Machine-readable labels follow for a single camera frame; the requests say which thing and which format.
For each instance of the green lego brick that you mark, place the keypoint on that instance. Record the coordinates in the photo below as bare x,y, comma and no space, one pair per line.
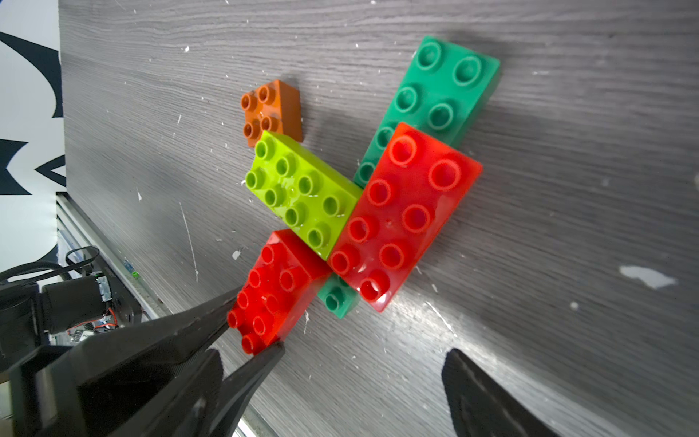
443,91

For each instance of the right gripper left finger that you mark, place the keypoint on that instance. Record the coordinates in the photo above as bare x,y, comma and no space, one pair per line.
237,390

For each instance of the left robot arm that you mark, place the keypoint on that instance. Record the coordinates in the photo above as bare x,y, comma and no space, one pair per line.
43,303

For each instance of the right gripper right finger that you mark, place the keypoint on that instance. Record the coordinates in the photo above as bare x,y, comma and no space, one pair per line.
479,406

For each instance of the orange square lego left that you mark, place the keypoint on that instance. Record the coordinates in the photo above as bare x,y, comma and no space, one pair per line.
274,107

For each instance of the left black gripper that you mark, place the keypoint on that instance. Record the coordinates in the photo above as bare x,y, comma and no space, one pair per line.
158,378

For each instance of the lime lego brick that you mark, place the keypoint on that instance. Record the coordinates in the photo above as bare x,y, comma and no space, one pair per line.
307,194

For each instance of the red lego brick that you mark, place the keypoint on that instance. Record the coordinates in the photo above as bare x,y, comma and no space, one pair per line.
283,282
416,186

